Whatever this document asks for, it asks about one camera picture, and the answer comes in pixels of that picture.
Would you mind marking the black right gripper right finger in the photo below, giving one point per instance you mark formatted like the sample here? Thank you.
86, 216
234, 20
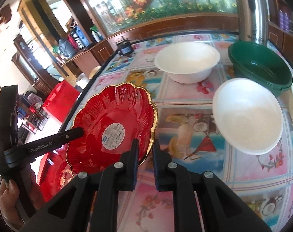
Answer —
202, 202

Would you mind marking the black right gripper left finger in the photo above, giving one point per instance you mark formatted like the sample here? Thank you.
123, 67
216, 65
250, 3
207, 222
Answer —
89, 202

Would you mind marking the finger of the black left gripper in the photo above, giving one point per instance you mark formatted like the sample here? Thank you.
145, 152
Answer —
49, 143

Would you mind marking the red gold-rimmed glass plate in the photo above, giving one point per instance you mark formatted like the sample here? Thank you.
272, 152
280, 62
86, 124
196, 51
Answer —
111, 120

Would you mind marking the large white bowl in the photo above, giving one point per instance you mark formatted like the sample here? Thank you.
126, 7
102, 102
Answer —
187, 62

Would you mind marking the dark green plastic bowl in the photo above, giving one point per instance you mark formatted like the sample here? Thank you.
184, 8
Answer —
261, 65

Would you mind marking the person's left hand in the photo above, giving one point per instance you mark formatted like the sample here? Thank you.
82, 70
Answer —
9, 195

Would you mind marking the colourful fruit pattern tablecloth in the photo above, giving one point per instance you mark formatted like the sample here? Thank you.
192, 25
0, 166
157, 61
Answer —
187, 131

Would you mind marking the grey kettle on shelf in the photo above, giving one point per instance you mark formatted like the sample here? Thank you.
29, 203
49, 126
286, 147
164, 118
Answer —
66, 48

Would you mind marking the cream plastic stool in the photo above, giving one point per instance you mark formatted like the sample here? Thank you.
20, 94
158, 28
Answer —
94, 71

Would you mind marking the wooden side shelf unit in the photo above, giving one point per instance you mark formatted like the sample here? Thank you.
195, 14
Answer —
43, 23

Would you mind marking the wooden cabinet under tank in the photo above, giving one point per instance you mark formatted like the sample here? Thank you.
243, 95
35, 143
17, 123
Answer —
100, 52

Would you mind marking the white spray bottle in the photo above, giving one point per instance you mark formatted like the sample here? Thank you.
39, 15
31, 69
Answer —
96, 37

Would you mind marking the small black jar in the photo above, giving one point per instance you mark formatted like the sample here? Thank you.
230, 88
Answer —
124, 47

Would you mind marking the purple bottles on shelf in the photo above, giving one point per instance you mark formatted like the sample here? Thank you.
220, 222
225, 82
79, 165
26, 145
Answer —
283, 20

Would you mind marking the stainless steel thermos jug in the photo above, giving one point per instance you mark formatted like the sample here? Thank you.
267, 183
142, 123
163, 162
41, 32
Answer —
253, 21

